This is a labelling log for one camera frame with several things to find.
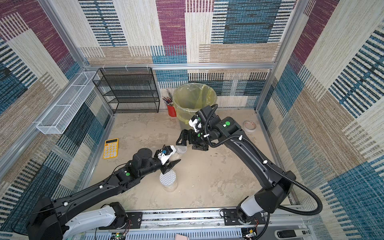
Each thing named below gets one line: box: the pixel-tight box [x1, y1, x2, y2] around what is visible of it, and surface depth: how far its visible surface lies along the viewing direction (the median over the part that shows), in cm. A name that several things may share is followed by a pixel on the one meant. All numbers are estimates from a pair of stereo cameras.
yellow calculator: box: [103, 138, 119, 160], surface depth 101 cm
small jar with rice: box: [175, 145, 187, 154], surface depth 68 cm
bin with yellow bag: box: [172, 82, 218, 125], surface depth 100 cm
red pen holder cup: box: [167, 105, 177, 118], surface depth 119 cm
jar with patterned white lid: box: [159, 169, 178, 192], surface depth 76 cm
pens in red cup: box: [162, 92, 174, 106], surface depth 114 cm
